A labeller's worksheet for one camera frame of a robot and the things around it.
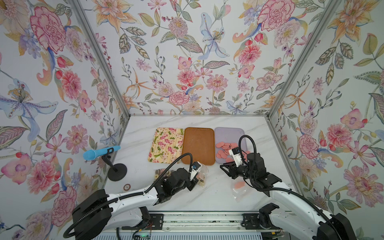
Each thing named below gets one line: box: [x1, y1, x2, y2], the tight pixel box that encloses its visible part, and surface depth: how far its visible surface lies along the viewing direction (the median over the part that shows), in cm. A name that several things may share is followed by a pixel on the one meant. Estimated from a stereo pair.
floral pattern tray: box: [147, 127, 185, 164], surface depth 106 cm
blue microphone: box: [83, 145, 121, 161], surface depth 69 cm
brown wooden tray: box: [182, 127, 215, 166], surface depth 106 cm
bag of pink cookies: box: [231, 177, 249, 203], surface depth 85 cm
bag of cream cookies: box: [196, 163, 209, 188], surface depth 83 cm
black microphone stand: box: [101, 155, 128, 182], surface depth 90 cm
